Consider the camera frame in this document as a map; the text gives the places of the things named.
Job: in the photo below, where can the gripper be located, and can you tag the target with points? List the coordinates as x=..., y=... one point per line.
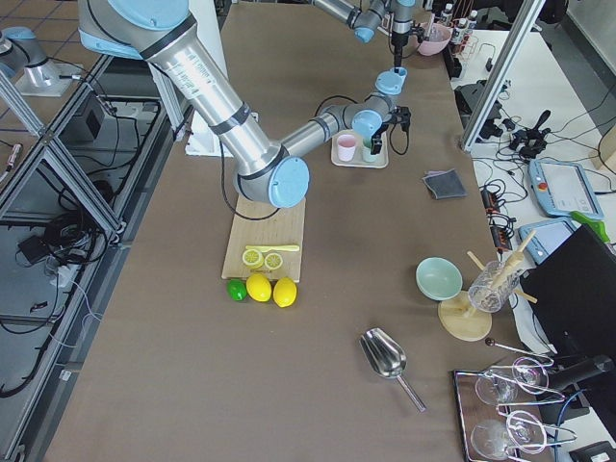
x=397, y=45
x=381, y=133

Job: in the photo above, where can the blue plastic cup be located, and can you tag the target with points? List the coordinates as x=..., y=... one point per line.
x=401, y=72

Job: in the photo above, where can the green plastic cup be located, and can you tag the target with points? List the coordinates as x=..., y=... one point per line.
x=367, y=155

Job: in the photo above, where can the pink plastic cup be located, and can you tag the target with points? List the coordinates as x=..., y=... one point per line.
x=346, y=145

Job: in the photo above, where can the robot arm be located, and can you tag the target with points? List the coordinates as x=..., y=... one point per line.
x=364, y=23
x=164, y=34

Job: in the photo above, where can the cream rabbit tray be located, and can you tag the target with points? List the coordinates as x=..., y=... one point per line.
x=379, y=160

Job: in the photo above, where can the black framed mirror tray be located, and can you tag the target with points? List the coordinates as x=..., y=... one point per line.
x=471, y=411

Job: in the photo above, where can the pink bowl with ice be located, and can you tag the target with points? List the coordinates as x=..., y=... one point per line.
x=436, y=37

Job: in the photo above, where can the grey folded cloth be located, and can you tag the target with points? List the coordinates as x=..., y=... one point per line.
x=444, y=184

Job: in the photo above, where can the bamboo cutting board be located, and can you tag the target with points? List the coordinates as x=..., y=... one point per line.
x=284, y=228

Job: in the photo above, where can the green ceramic bowl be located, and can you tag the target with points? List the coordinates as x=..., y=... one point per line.
x=438, y=278

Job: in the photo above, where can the yellow plastic knife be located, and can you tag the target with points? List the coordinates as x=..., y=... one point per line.
x=271, y=248

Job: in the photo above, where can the lemon half lower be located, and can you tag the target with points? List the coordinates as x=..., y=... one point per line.
x=273, y=261

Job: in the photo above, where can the lemon half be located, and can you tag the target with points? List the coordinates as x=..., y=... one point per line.
x=253, y=258
x=273, y=261

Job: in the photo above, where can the lemon half upper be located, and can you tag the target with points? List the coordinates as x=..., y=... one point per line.
x=253, y=258

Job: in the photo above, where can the yellow lemon upper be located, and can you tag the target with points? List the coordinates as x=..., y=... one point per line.
x=284, y=292

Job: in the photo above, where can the yellow lemon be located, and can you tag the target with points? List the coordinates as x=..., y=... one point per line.
x=284, y=292
x=258, y=287

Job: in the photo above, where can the yellow lemon lower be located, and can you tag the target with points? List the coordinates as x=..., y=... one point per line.
x=258, y=287

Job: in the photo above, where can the glass mug on stand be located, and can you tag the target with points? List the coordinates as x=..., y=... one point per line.
x=488, y=292

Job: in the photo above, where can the blue teach pendant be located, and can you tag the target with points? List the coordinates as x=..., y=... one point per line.
x=562, y=188

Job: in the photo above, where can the round wooden stand base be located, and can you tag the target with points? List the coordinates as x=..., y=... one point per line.
x=465, y=322

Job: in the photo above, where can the green lime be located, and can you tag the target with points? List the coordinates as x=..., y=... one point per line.
x=236, y=289

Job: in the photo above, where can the steel metal scoop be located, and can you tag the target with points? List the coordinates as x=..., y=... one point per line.
x=388, y=359

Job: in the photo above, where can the black monitor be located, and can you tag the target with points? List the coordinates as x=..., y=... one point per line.
x=575, y=291

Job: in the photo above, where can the wine glass upper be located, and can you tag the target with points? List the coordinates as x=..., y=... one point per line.
x=501, y=384

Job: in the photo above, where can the wine glass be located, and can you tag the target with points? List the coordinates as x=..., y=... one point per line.
x=519, y=435
x=501, y=384

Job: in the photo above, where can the wine glass lower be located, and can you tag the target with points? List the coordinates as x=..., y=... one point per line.
x=519, y=435

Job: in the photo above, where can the aluminium frame post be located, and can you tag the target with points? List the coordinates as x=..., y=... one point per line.
x=527, y=15

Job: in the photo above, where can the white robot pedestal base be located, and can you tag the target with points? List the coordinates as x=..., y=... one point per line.
x=202, y=142

